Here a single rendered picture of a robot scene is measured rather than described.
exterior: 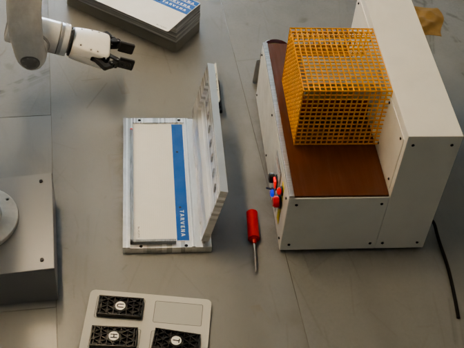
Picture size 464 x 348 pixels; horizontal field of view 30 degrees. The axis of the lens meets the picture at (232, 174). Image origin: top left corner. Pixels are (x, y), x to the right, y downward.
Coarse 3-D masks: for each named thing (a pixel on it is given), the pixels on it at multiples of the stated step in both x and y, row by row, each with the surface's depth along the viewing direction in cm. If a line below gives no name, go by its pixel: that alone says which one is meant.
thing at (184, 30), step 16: (80, 0) 262; (192, 0) 256; (96, 16) 263; (112, 16) 259; (128, 16) 256; (192, 16) 254; (144, 32) 256; (160, 32) 253; (176, 32) 249; (192, 32) 258; (176, 48) 254
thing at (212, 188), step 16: (208, 64) 218; (208, 80) 215; (208, 96) 218; (192, 112) 229; (208, 112) 216; (208, 128) 213; (208, 144) 211; (208, 160) 209; (208, 176) 207; (224, 176) 192; (208, 192) 204; (224, 192) 189; (208, 208) 201; (208, 224) 196; (208, 240) 201
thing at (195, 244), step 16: (128, 128) 227; (192, 128) 230; (128, 144) 223; (192, 144) 225; (128, 160) 219; (192, 160) 221; (128, 176) 216; (192, 176) 218; (128, 192) 212; (192, 192) 213; (128, 208) 208; (192, 208) 210; (128, 224) 205; (192, 224) 206; (128, 240) 201; (192, 240) 203
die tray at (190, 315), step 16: (96, 304) 190; (144, 304) 191; (160, 304) 191; (176, 304) 192; (192, 304) 192; (208, 304) 192; (96, 320) 187; (112, 320) 187; (128, 320) 188; (144, 320) 188; (160, 320) 188; (176, 320) 189; (192, 320) 189; (208, 320) 189; (144, 336) 185; (208, 336) 186
